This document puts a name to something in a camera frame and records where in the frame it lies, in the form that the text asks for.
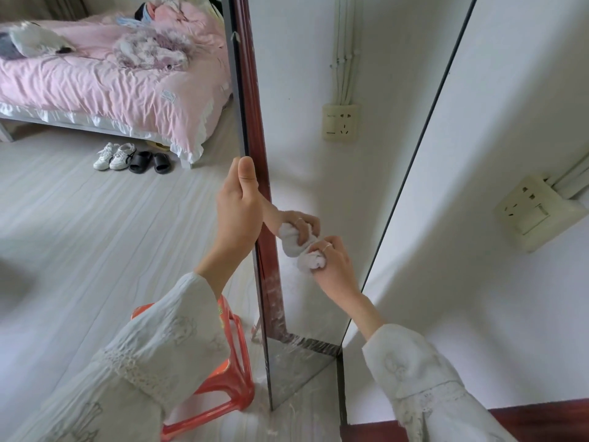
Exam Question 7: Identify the beige wall socket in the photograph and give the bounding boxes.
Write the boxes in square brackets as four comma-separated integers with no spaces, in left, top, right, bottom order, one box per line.
[495,174,588,254]

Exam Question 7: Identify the person's right hand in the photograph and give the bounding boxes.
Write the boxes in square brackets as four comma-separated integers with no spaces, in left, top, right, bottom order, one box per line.
[307,235,362,302]

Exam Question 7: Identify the dark marble skirting board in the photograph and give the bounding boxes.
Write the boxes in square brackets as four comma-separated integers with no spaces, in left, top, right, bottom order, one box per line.
[336,356,348,427]

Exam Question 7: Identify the person's right forearm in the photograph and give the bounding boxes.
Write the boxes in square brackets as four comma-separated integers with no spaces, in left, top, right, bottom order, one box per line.
[342,292,518,442]

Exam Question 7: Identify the white crumpled garment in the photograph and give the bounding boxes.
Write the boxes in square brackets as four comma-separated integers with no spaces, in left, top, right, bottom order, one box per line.
[9,21,77,58]

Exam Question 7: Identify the white wall cable conduits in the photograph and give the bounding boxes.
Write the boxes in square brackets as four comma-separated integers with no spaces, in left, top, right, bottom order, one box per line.
[545,153,589,201]

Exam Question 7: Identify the grey cream striped curtain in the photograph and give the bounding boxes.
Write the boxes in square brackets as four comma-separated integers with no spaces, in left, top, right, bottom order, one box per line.
[0,0,88,21]

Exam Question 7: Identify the black-framed mirror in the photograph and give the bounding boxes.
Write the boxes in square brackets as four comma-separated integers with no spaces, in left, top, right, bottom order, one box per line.
[220,0,479,413]

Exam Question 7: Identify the black garment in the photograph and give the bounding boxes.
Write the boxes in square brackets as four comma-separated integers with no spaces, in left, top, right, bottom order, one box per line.
[134,0,224,21]

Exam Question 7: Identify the purple white fuzzy garment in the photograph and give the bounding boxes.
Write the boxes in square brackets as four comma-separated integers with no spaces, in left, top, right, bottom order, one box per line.
[112,29,194,72]

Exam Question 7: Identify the red floral plastic stool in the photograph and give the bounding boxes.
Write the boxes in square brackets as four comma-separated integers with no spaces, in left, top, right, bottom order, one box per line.
[131,294,255,441]

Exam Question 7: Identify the pink padded jacket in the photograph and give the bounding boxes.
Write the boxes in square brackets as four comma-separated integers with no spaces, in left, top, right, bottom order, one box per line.
[152,0,224,47]

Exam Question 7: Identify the white wiping cloth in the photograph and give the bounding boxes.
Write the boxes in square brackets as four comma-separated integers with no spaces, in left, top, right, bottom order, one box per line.
[296,250,328,274]

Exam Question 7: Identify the person's left forearm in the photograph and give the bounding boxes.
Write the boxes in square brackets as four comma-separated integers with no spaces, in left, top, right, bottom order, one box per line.
[9,260,256,442]

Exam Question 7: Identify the person's left hand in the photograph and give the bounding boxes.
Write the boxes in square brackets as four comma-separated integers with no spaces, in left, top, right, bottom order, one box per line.
[209,156,264,272]

